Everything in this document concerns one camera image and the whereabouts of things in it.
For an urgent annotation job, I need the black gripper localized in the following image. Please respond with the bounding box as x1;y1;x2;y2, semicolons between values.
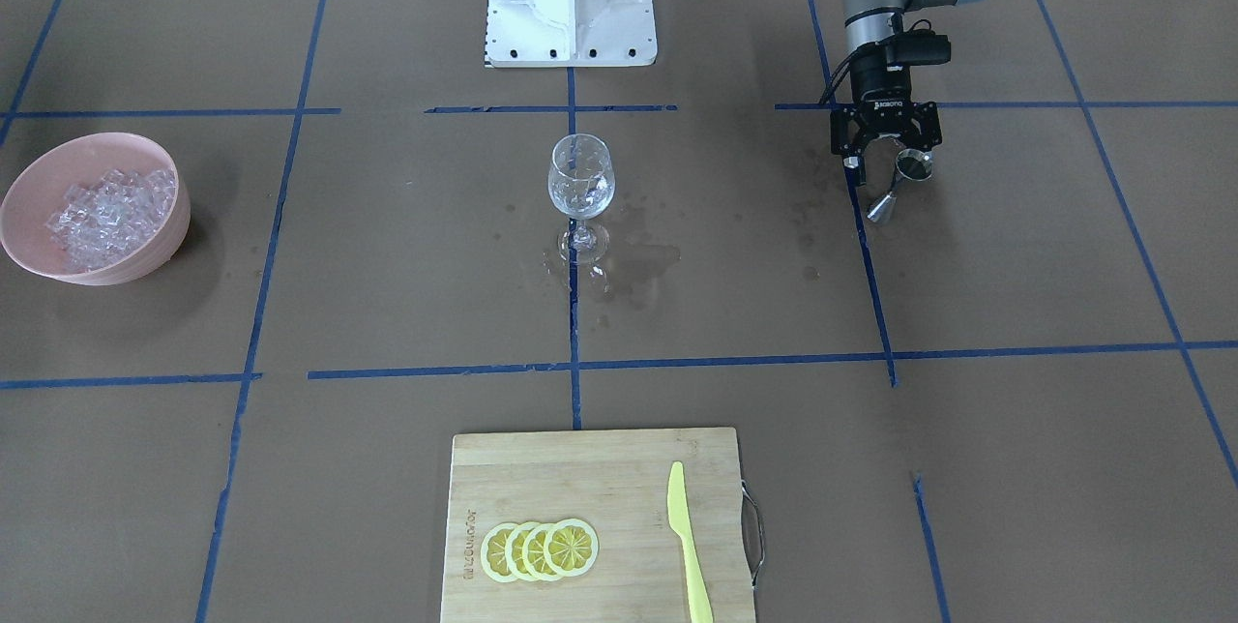
829;62;942;187

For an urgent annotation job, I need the steel double jigger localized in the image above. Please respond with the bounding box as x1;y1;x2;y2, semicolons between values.
867;147;933;223

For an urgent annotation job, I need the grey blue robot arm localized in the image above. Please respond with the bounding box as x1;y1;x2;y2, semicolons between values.
820;0;982;186

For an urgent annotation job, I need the clear wine glass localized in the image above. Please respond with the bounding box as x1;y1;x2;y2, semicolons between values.
547;133;617;263

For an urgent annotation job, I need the clear ice cubes pile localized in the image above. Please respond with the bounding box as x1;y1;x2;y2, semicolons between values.
45;168;177;272

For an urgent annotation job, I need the yellow plastic knife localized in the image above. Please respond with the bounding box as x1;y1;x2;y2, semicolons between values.
664;460;716;622

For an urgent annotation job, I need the bamboo cutting board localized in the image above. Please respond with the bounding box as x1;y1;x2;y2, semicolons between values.
439;429;756;622

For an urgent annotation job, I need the lemon slice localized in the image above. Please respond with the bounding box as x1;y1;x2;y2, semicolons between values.
521;521;563;582
504;521;543;582
482;521;517;583
543;518;600;578

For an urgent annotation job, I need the pink ribbed bowl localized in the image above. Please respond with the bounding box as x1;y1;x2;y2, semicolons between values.
2;131;191;286

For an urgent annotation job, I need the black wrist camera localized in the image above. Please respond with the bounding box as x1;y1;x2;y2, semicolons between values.
878;28;954;71

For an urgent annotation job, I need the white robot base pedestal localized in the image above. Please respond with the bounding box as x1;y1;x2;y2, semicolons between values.
484;0;659;69

